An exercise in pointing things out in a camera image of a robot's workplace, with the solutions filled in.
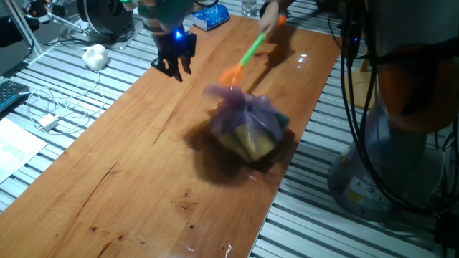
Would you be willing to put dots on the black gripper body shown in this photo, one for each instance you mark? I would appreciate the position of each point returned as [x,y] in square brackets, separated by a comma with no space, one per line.
[175,44]

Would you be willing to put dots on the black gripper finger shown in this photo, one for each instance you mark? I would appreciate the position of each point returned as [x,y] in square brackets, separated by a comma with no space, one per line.
[186,63]
[166,66]

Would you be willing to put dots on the orange green stick tool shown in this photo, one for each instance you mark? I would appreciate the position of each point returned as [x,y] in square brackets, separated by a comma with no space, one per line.
[252,48]

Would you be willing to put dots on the purple plastic bag of things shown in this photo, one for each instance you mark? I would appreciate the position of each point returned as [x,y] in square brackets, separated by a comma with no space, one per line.
[247,125]

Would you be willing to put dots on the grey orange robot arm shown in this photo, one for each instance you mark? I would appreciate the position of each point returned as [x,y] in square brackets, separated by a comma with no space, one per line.
[412,89]

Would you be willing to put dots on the person hand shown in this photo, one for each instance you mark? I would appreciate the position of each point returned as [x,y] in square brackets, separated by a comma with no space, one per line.
[270,16]

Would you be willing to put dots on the green wrist adapter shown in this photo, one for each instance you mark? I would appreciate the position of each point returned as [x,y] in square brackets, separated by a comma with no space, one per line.
[168,16]

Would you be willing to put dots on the blue tissue pack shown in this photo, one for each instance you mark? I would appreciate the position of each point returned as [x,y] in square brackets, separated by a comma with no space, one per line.
[211,16]

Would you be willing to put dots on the white rounded plastic object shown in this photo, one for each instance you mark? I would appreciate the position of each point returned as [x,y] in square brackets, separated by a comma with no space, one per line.
[95,57]

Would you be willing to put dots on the clear glass cup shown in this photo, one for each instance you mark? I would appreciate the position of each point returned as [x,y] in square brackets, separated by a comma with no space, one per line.
[249,7]

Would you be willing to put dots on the glossy wooden board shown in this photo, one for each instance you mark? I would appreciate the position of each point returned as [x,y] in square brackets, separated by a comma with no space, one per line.
[125,161]

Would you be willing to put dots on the silver metal rod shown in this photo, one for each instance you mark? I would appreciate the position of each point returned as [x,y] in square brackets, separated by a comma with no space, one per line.
[66,22]

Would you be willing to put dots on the black keyboard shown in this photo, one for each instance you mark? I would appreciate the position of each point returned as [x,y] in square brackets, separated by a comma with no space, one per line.
[10,93]

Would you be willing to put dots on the white paper sheet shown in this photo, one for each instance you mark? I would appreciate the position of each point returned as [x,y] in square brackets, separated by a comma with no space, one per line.
[18,150]

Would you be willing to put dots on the silver slanted frame post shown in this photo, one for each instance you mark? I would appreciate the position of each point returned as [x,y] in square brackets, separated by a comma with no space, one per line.
[21,25]

